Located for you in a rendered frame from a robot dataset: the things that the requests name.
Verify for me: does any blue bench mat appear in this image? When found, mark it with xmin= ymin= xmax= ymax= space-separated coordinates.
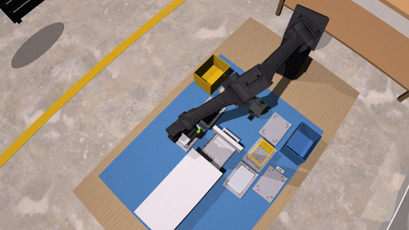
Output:
xmin=99 ymin=80 xmax=324 ymax=230

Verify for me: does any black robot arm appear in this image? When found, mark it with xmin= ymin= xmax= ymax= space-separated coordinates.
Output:
xmin=165 ymin=13 xmax=321 ymax=143

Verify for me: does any blue bin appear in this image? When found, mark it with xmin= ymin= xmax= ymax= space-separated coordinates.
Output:
xmin=280 ymin=122 xmax=322 ymax=166

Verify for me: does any white label plate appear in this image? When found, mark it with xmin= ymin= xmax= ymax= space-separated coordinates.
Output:
xmin=276 ymin=166 xmax=284 ymax=173

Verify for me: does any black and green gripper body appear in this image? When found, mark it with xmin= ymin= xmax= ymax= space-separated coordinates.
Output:
xmin=186 ymin=127 xmax=198 ymax=140

